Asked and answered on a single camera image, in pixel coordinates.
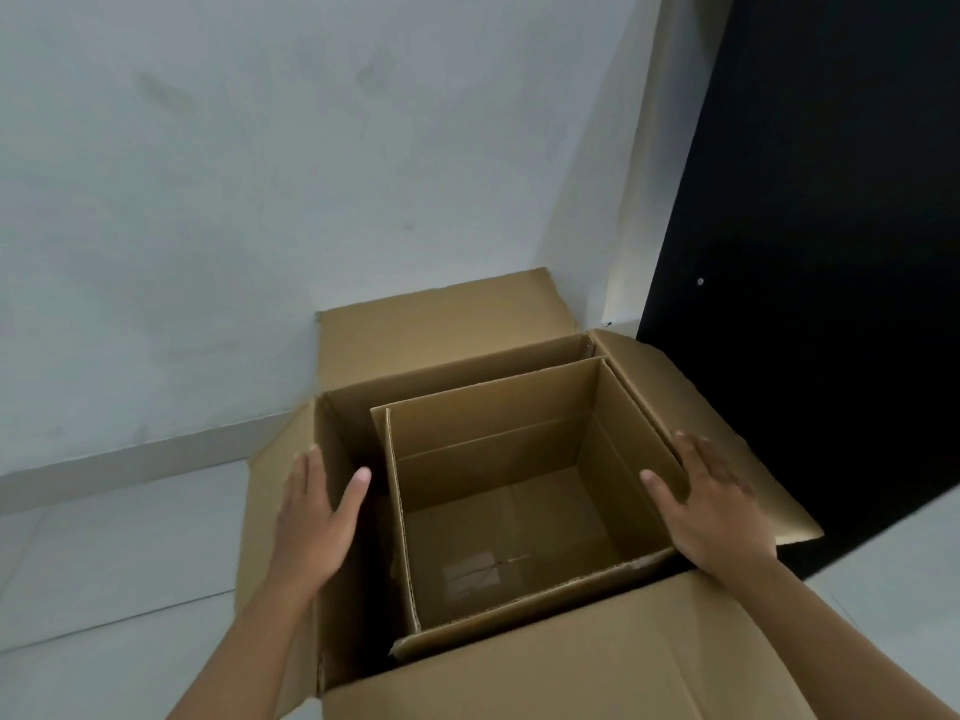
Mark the person's right thumb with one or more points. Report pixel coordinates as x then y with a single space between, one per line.
664 500

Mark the person's left hand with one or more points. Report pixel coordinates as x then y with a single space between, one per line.
311 536

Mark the large cardboard box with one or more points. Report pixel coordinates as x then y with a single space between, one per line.
600 667

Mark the person's left thumb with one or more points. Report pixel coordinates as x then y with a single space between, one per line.
352 498

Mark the black cabinet panel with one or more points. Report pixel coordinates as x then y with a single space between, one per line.
825 254

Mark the small open cardboard box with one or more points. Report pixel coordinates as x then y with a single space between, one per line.
517 412

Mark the person's left forearm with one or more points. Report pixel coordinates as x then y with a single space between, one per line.
247 652

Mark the person's right hand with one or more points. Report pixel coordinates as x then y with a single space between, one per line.
724 524

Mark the beige door frame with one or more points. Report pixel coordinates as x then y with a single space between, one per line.
660 142

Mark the person's right forearm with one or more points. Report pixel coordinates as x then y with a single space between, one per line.
825 637

